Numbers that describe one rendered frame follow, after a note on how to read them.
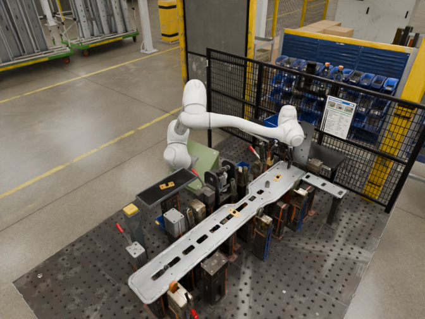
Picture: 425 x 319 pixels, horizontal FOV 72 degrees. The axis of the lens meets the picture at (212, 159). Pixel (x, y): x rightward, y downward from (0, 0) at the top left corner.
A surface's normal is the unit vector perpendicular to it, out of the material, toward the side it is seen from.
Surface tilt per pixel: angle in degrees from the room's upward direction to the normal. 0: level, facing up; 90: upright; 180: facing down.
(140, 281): 0
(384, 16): 90
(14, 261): 0
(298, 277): 0
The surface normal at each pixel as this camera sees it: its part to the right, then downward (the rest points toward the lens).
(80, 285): 0.00, -0.81
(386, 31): -0.64, 0.46
